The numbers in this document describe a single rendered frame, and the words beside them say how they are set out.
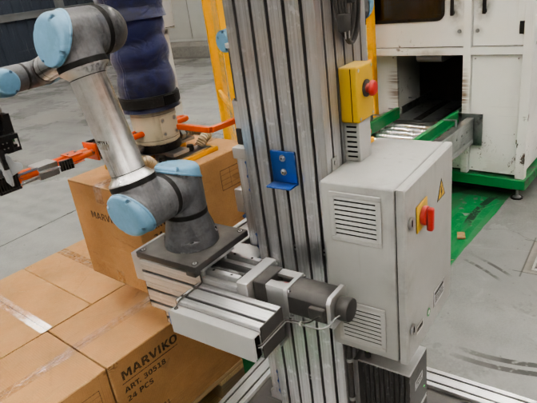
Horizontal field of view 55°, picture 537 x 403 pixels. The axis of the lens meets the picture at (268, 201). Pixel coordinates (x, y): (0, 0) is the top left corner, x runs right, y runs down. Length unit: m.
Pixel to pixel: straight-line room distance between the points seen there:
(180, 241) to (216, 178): 0.67
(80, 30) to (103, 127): 0.21
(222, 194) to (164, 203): 0.80
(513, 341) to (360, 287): 1.52
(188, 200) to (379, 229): 0.49
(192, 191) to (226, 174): 0.72
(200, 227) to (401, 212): 0.53
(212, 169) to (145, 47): 0.50
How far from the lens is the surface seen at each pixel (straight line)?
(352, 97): 1.26
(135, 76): 1.92
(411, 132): 3.84
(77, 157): 1.85
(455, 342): 2.68
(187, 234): 1.38
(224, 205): 2.07
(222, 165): 2.03
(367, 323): 1.35
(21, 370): 2.07
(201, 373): 2.25
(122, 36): 1.33
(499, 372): 2.56
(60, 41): 1.23
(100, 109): 1.25
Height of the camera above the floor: 1.68
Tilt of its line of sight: 23 degrees down
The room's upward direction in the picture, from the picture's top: 8 degrees counter-clockwise
